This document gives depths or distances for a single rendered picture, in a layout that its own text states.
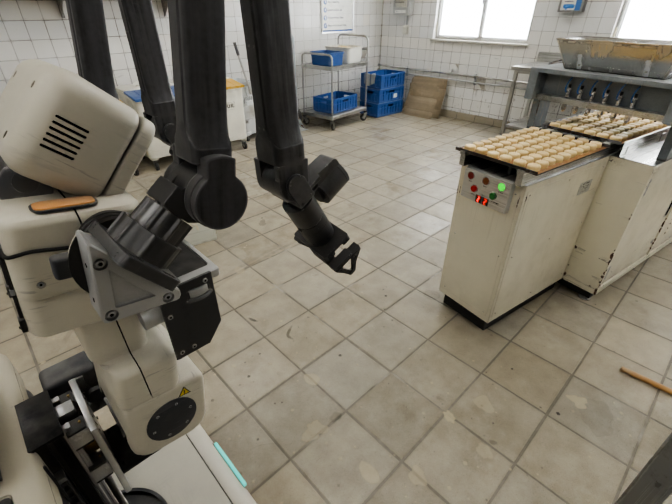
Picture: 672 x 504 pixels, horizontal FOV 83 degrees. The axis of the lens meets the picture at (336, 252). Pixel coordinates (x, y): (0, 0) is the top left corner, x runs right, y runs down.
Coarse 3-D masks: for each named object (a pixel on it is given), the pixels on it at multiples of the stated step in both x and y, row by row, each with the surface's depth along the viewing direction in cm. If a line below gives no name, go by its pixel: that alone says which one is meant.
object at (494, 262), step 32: (544, 192) 166; (576, 192) 185; (480, 224) 181; (512, 224) 166; (544, 224) 181; (576, 224) 203; (448, 256) 205; (480, 256) 186; (512, 256) 177; (544, 256) 198; (448, 288) 212; (480, 288) 193; (512, 288) 193; (544, 288) 220; (480, 320) 203
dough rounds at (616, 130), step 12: (564, 120) 212; (576, 120) 214; (588, 120) 212; (600, 120) 213; (636, 120) 214; (648, 120) 213; (588, 132) 193; (600, 132) 195; (612, 132) 192; (624, 132) 192; (636, 132) 192; (648, 132) 199
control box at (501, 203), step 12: (468, 168) 173; (468, 180) 175; (480, 180) 170; (492, 180) 164; (504, 180) 161; (468, 192) 177; (480, 192) 171; (492, 192) 166; (504, 192) 161; (492, 204) 168; (504, 204) 163
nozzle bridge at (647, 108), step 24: (552, 72) 198; (576, 72) 189; (600, 72) 188; (528, 96) 212; (552, 96) 205; (576, 96) 200; (600, 96) 191; (624, 96) 183; (648, 96) 176; (528, 120) 227
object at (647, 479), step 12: (660, 456) 46; (648, 468) 48; (660, 468) 47; (636, 480) 50; (648, 480) 48; (660, 480) 47; (624, 492) 52; (636, 492) 50; (648, 492) 49; (660, 492) 47
